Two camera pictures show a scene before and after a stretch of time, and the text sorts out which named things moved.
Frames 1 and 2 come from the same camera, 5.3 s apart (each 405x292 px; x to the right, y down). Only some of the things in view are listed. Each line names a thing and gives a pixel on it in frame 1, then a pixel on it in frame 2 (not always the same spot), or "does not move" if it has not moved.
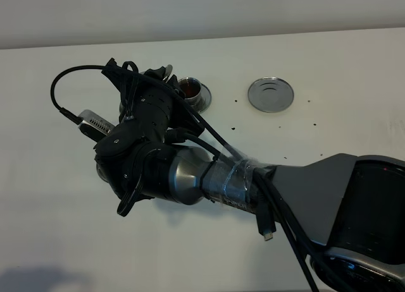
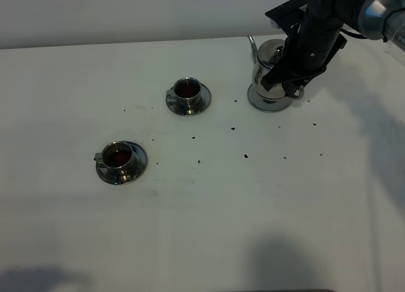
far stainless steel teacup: (192, 89) does not move
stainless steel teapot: (168, 71) to (266, 55)
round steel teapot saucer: (270, 94) does not move
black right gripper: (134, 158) to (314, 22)
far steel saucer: (206, 98) does not move
